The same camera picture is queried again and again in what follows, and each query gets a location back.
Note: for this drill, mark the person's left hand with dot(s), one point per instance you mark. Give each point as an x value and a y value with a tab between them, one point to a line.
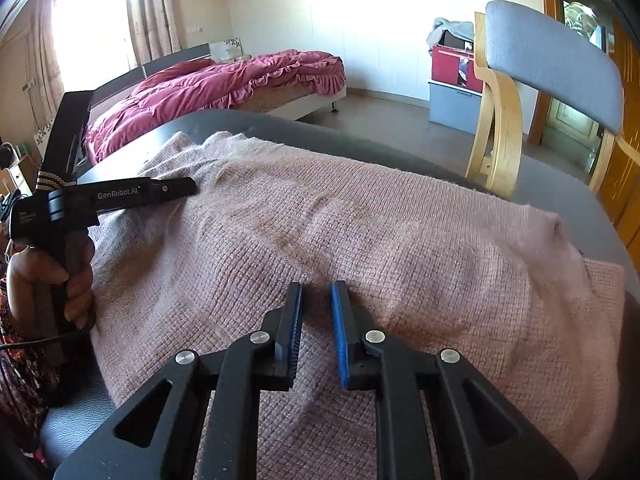
20	290

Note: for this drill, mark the wooden chair with grey cushion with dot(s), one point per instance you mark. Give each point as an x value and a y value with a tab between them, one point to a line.
545	55

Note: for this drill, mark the grey cloth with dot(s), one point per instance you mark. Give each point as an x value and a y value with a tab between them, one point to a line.
450	27

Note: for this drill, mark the red box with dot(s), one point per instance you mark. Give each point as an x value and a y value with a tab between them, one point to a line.
447	67

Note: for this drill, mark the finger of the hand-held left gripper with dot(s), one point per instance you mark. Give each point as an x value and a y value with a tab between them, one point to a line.
175	188

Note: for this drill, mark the beige curtain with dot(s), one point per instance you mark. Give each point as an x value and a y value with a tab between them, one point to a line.
150	10
45	60

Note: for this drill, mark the white tissue box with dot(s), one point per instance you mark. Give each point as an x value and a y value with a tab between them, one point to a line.
225	50

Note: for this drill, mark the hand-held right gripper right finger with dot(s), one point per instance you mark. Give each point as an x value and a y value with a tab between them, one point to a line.
337	340

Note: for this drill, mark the pink knit sweater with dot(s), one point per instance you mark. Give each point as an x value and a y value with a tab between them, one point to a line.
350	230

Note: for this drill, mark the blue-grey storage box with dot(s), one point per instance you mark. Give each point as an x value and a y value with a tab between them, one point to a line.
452	107

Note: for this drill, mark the bed frame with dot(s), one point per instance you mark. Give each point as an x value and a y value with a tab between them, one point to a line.
305	105

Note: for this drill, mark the wooden door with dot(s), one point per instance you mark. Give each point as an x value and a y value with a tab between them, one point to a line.
622	200

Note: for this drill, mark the cluttered desk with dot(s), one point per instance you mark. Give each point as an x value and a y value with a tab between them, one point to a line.
15	175

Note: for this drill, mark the person's floral clothing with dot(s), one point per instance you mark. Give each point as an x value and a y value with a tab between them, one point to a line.
20	385

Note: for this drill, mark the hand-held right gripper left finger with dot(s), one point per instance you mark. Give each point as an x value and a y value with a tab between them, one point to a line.
295	330

